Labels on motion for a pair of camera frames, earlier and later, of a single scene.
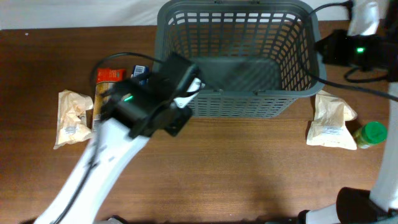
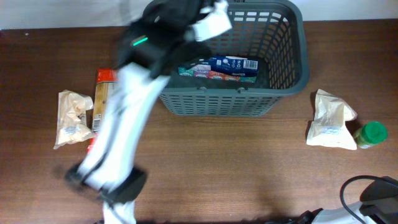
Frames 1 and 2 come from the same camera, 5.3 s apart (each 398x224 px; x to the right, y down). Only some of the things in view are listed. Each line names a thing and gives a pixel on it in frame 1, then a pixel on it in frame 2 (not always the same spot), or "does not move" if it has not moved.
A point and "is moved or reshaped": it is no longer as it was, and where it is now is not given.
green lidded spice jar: x=371 y=133 does not move
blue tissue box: x=142 y=73 is moved or reshaped
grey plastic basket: x=257 y=59 is moved or reshaped
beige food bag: x=328 y=127 does not move
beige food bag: x=71 y=127 does not move
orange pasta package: x=105 y=78 does not move
